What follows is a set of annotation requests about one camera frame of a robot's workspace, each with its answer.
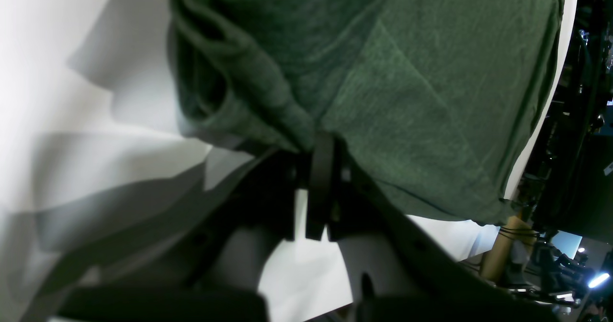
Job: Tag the green long-sleeve T-shirt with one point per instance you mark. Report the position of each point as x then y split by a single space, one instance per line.
435 99

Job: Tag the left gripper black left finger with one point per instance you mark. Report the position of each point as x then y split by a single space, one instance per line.
219 237

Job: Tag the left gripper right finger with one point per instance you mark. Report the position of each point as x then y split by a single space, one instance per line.
397 273

